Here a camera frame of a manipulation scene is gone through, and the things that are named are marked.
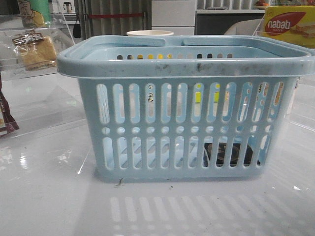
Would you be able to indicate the bread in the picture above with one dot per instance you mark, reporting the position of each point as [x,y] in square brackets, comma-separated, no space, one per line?
[34,50]

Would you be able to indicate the light blue plastic basket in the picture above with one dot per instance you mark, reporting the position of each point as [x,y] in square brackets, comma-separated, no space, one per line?
[174,107]

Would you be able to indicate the brown snack packet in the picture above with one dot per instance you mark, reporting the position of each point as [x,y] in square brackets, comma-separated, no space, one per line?
[7,122]

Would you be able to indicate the yellow Nabati wafer box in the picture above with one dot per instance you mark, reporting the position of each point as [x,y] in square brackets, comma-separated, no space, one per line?
[292,24]

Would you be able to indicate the green cartoon drink can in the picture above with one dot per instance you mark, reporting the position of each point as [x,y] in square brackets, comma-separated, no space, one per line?
[35,13]

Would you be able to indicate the clear acrylic shelf left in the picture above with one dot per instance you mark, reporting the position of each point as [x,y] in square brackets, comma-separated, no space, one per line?
[47,107]

